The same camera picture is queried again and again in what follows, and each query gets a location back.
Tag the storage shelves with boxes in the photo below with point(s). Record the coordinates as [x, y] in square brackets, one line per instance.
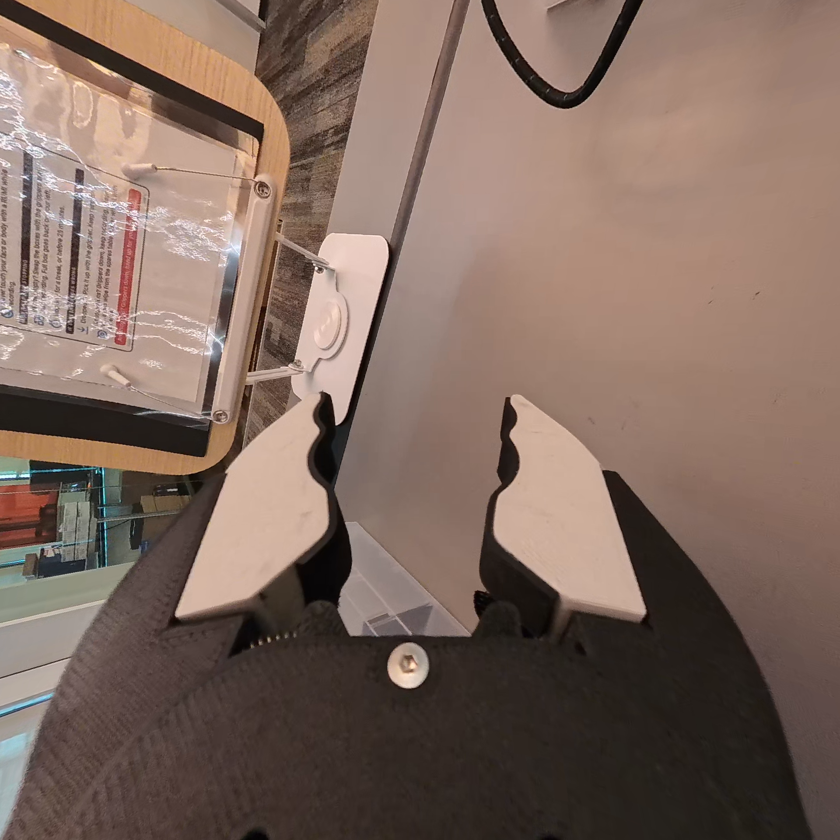
[65, 518]

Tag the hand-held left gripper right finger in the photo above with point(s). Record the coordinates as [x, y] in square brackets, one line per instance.
[564, 525]

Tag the white board stand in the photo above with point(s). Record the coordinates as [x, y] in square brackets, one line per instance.
[354, 275]

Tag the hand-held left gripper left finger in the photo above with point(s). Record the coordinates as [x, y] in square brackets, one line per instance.
[269, 505]

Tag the clear plastic box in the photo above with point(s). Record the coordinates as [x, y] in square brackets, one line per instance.
[394, 584]

